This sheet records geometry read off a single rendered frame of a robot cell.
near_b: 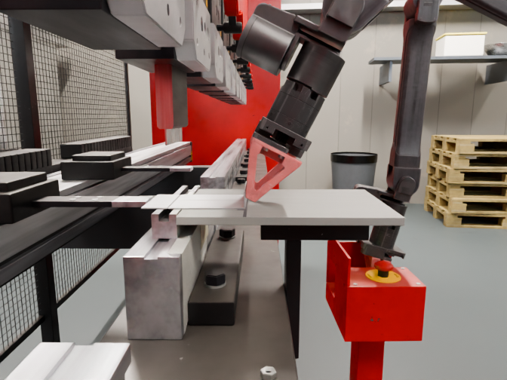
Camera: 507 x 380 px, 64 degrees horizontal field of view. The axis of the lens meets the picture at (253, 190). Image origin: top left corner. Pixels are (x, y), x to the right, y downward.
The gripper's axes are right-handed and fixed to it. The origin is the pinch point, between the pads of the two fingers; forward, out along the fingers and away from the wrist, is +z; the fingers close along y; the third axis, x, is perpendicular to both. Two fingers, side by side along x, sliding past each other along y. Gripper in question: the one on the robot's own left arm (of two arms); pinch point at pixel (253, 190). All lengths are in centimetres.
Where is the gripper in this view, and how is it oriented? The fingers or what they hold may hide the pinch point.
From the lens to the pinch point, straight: 53.3
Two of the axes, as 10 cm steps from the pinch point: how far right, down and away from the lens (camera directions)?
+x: 8.9, 4.5, 0.6
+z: -4.5, 8.7, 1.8
